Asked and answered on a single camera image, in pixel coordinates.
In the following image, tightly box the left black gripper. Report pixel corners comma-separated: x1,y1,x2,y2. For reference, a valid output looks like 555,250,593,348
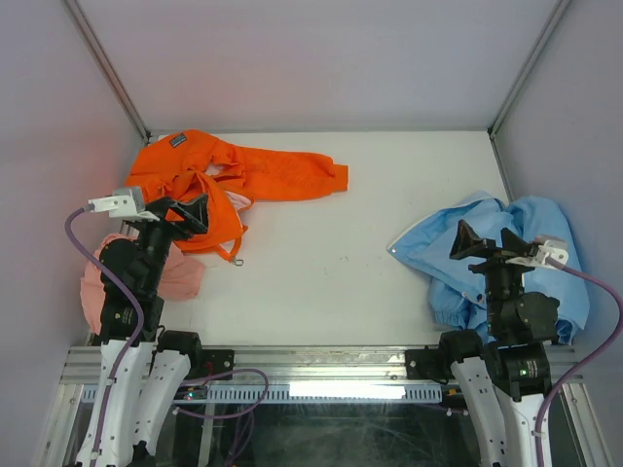
133,192,207,292

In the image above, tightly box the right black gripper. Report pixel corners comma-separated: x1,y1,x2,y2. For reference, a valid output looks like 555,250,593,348
448,218,535,333

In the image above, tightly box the orange zip jacket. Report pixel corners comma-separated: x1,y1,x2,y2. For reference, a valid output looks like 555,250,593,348
126,129,348,262

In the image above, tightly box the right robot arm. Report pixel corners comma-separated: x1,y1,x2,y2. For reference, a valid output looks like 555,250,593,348
435,220,568,466

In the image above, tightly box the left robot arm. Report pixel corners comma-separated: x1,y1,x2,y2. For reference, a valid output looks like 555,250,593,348
65,187,208,466

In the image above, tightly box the light blue jacket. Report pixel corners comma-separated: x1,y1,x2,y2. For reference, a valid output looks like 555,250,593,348
387,191,580,343

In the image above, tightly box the pink cloth garment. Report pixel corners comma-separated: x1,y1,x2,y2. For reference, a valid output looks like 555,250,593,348
80,244,205,334

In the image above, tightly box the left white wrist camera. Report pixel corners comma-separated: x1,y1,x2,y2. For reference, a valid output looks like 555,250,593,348
88,187,145,218

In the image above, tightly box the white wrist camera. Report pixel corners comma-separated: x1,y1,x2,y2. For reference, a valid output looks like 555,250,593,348
506,235,569,269
88,187,145,218

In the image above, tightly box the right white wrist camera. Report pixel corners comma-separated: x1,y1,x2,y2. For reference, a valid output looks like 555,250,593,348
506,235,569,269

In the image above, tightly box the left aluminium frame post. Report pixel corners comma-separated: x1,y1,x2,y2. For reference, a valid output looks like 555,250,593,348
61,0,152,145

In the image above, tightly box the aluminium frame post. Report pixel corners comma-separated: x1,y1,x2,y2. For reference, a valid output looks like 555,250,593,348
488,0,572,140
61,0,152,145

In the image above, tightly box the aluminium front rail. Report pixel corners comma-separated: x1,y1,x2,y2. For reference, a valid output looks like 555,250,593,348
60,345,579,384

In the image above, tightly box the white slotted cable duct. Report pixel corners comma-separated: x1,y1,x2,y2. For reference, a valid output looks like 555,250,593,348
80,383,444,405

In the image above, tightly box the right aluminium frame post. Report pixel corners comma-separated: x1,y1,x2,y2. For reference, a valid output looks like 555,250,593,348
488,0,572,140

